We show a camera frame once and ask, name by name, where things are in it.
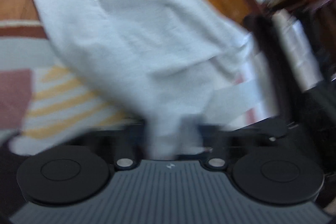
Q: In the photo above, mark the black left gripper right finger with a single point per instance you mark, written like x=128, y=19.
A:
x=269, y=161

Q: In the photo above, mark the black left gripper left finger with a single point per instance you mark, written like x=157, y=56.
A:
x=80, y=168

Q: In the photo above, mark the light grey t-shirt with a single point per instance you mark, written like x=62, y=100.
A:
x=172, y=62

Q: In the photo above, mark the dark wooden desk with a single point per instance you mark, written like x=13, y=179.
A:
x=297, y=38

